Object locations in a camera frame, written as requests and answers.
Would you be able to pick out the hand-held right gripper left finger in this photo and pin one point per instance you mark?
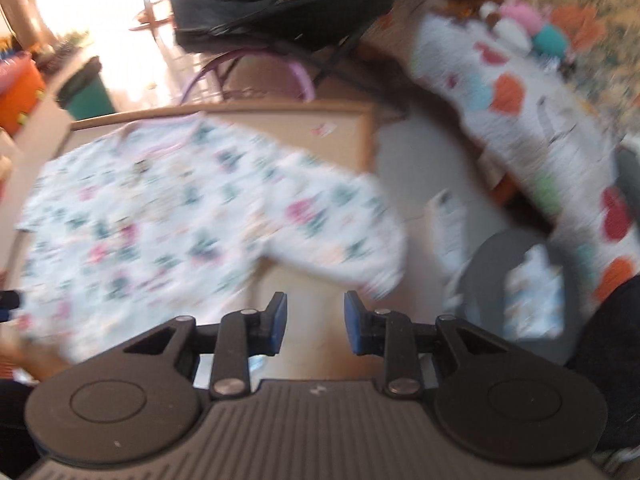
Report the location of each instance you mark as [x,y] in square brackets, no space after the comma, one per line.
[277,325]

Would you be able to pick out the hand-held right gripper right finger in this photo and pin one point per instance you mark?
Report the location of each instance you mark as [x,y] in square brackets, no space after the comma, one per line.
[354,325]

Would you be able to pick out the floral baby garment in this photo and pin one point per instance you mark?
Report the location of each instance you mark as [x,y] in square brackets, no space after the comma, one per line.
[175,220]

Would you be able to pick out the grey round stool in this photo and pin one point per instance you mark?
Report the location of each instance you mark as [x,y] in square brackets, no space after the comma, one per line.
[485,280]

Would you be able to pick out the tissue packet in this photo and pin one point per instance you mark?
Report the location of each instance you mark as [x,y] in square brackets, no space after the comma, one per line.
[535,290]

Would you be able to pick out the heart print quilt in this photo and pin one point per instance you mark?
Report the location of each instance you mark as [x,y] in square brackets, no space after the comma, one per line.
[525,125]

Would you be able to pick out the black garment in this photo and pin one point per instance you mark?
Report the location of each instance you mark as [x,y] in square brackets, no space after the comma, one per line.
[615,360]

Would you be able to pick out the green trash bin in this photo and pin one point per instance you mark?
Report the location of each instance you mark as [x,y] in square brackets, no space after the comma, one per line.
[90,95]

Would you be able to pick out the grey baby bouncer seat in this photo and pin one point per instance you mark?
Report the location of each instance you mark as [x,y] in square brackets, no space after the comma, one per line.
[260,10]

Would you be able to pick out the orange plastic tub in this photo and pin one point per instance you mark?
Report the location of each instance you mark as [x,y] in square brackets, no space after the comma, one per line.
[20,95]

